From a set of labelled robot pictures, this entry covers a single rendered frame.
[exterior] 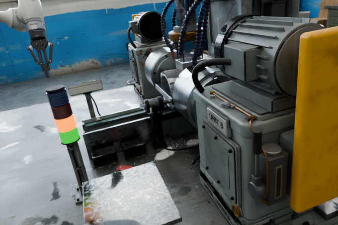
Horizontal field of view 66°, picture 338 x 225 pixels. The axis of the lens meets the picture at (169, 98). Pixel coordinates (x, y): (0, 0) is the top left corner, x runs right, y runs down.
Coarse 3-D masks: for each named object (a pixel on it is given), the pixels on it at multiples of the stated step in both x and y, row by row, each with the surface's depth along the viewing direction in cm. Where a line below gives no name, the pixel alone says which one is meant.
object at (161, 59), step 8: (160, 48) 151; (168, 48) 149; (152, 56) 146; (160, 56) 138; (168, 56) 139; (176, 56) 140; (184, 56) 142; (152, 64) 140; (160, 64) 138; (168, 64) 140; (152, 72) 139; (160, 72) 140; (152, 80) 140
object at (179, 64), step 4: (176, 60) 127; (180, 60) 129; (184, 60) 130; (188, 60) 130; (200, 60) 122; (176, 64) 128; (180, 64) 123; (184, 64) 120; (188, 64) 121; (192, 64) 121; (180, 68) 124; (184, 68) 121
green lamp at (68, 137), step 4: (76, 128) 87; (60, 132) 84; (64, 132) 84; (68, 132) 84; (72, 132) 85; (76, 132) 86; (60, 136) 85; (64, 136) 84; (68, 136) 84; (72, 136) 85; (76, 136) 86; (64, 140) 85; (68, 140) 85; (72, 140) 85
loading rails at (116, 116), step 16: (128, 112) 130; (144, 112) 130; (176, 112) 124; (96, 128) 124; (112, 128) 115; (128, 128) 118; (144, 128) 120; (176, 128) 127; (192, 128) 130; (96, 144) 115; (112, 144) 117
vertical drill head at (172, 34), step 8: (176, 0) 113; (184, 0) 112; (192, 0) 113; (176, 8) 115; (184, 8) 113; (176, 16) 118; (184, 16) 114; (192, 16) 115; (192, 24) 116; (176, 32) 118; (192, 32) 112; (176, 40) 116; (184, 40) 114; (192, 40) 114; (176, 48) 125; (184, 48) 118
